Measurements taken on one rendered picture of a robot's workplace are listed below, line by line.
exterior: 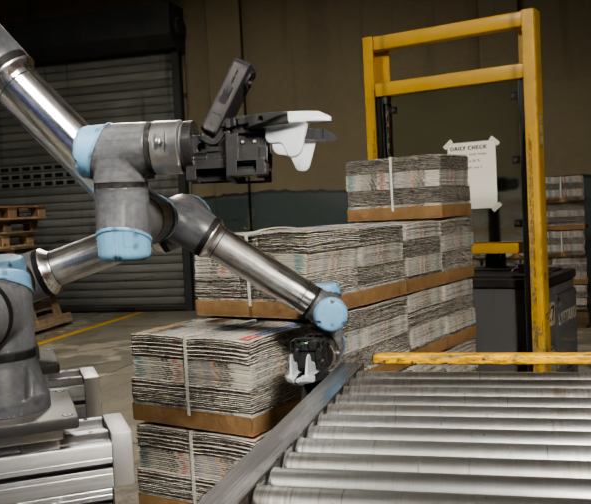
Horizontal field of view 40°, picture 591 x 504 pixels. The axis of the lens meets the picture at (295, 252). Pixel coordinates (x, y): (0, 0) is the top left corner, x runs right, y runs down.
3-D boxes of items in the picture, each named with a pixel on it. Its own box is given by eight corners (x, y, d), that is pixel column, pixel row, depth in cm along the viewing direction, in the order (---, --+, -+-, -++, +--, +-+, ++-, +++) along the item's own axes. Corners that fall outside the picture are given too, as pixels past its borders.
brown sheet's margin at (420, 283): (307, 291, 277) (307, 279, 276) (349, 283, 301) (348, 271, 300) (408, 293, 256) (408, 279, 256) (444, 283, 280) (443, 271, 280)
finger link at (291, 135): (333, 154, 104) (274, 163, 109) (331, 109, 105) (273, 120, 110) (320, 150, 102) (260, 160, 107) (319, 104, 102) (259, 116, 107)
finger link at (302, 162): (329, 173, 118) (269, 171, 115) (328, 134, 119) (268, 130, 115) (338, 170, 115) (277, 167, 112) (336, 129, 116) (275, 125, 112)
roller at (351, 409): (325, 435, 134) (325, 404, 135) (628, 442, 122) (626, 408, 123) (318, 434, 129) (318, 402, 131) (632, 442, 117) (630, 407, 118)
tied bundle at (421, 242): (306, 293, 276) (303, 226, 275) (348, 284, 301) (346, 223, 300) (408, 295, 256) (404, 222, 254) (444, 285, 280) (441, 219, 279)
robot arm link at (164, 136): (163, 128, 117) (146, 113, 109) (194, 126, 116) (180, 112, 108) (164, 179, 116) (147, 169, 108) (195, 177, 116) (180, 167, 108)
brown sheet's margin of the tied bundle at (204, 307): (196, 315, 227) (195, 299, 227) (255, 302, 251) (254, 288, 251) (241, 316, 219) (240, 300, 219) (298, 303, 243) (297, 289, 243)
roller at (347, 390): (340, 417, 146) (341, 390, 148) (617, 422, 134) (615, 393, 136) (334, 410, 142) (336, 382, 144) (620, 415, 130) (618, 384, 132)
